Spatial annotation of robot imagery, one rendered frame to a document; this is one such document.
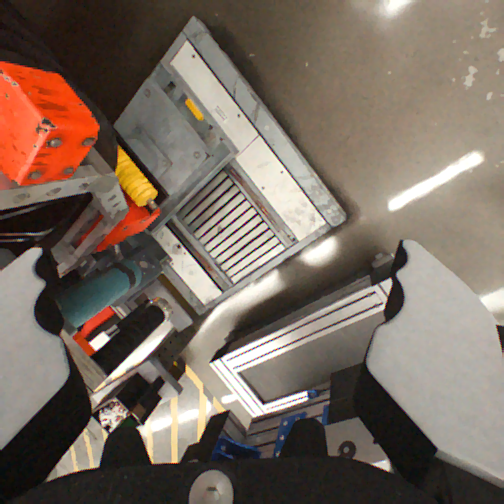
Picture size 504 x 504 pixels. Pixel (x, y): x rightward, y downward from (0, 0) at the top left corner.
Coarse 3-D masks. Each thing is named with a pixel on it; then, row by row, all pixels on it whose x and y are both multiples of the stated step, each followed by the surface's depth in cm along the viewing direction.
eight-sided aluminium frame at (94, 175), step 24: (96, 168) 40; (0, 192) 29; (24, 192) 32; (48, 192) 35; (72, 192) 39; (96, 192) 44; (120, 192) 51; (96, 216) 66; (120, 216) 62; (72, 240) 68; (96, 240) 66; (72, 264) 70
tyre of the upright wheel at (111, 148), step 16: (0, 0) 38; (0, 16) 35; (16, 16) 39; (0, 32) 32; (16, 32) 36; (32, 32) 42; (0, 48) 31; (16, 48) 33; (32, 48) 36; (48, 48) 45; (16, 64) 31; (32, 64) 34; (48, 64) 38; (80, 96) 40; (96, 112) 44; (112, 128) 52; (96, 144) 49; (112, 144) 53; (112, 160) 58; (80, 208) 67; (64, 224) 69; (48, 240) 70
